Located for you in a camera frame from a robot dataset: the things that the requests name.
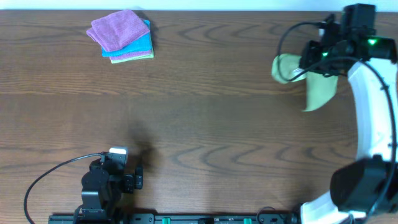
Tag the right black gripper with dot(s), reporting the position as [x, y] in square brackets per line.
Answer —
[306, 61]

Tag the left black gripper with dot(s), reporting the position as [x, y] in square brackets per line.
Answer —
[138, 176]

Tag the light green microfiber cloth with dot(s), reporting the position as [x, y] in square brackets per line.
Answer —
[320, 89]

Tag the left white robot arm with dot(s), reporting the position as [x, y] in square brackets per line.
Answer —
[101, 193]

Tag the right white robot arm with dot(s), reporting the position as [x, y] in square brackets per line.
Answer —
[369, 185]

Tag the folded green cloth at bottom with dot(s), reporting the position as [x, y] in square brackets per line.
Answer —
[136, 58]

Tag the folded purple cloth lower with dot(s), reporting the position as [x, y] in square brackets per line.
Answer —
[131, 55]

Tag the folded purple cloth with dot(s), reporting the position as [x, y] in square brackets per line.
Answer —
[117, 30]
[131, 55]

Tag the folded blue cloth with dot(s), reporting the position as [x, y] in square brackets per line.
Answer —
[123, 36]

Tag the folded purple cloth on top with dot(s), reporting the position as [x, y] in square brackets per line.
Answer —
[117, 30]

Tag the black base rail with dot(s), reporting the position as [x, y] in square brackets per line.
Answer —
[148, 218]

